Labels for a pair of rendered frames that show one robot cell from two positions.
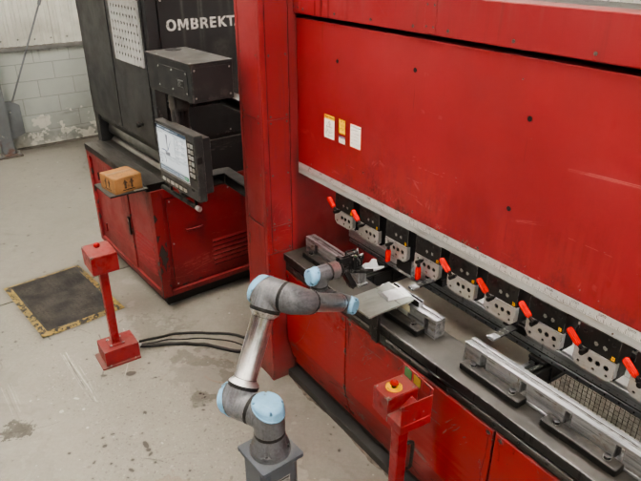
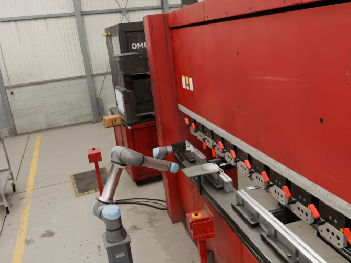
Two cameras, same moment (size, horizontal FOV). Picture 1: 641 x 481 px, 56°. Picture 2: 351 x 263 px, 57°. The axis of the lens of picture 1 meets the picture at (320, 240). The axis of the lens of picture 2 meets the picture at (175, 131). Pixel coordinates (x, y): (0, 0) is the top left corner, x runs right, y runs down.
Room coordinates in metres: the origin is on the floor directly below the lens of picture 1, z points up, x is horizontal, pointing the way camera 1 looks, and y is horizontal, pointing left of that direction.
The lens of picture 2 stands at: (-0.03, -0.95, 2.10)
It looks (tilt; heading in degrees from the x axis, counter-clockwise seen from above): 17 degrees down; 20
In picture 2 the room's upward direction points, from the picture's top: 6 degrees counter-clockwise
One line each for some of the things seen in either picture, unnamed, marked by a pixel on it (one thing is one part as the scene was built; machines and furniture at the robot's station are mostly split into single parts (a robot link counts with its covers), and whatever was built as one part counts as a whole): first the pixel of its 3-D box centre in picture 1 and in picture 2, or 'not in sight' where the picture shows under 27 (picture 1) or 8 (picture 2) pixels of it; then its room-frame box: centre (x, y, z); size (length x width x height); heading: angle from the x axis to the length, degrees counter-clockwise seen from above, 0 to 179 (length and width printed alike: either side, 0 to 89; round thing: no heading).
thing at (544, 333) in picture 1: (551, 320); (264, 171); (1.82, -0.83, 1.26); 0.15 x 0.09 x 0.17; 34
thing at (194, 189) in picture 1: (185, 157); (125, 103); (3.14, 0.73, 1.42); 0.45 x 0.12 x 0.36; 39
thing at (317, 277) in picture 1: (319, 275); (160, 152); (2.24, 0.01, 1.20); 0.11 x 0.08 x 0.09; 124
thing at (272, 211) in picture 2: (556, 359); (300, 208); (2.18, -1.04, 0.81); 0.64 x 0.08 x 0.14; 124
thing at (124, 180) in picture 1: (119, 178); (112, 120); (3.83, 1.35, 1.04); 0.30 x 0.26 x 0.12; 38
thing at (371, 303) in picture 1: (379, 300); (199, 169); (2.37, -0.27, 1.00); 0.26 x 0.18 x 0.01; 124
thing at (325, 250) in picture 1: (335, 259); (195, 154); (2.91, -0.08, 0.92); 0.50 x 0.06 x 0.10; 34
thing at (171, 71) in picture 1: (194, 134); (130, 92); (3.23, 0.69, 1.53); 0.51 x 0.25 x 0.85; 39
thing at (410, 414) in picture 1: (402, 398); (199, 222); (1.99, -0.34, 0.75); 0.20 x 0.16 x 0.18; 30
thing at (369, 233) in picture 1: (375, 223); (203, 130); (2.64, -0.26, 1.26); 0.15 x 0.09 x 0.17; 34
